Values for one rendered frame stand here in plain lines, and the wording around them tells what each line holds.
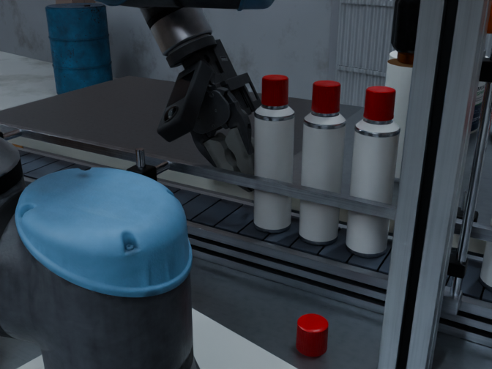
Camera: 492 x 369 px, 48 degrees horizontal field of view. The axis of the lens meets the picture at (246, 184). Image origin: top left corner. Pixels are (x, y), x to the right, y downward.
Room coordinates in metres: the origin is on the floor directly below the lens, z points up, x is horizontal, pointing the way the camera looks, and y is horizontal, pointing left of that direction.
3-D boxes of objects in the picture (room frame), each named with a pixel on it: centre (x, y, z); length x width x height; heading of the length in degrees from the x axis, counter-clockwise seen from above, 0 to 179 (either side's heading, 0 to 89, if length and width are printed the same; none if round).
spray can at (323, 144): (0.65, -0.10, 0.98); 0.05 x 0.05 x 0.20
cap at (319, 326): (0.49, -0.07, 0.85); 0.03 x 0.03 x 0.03
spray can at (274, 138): (0.68, -0.04, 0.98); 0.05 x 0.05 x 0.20
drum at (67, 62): (5.15, 1.51, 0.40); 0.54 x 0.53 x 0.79; 139
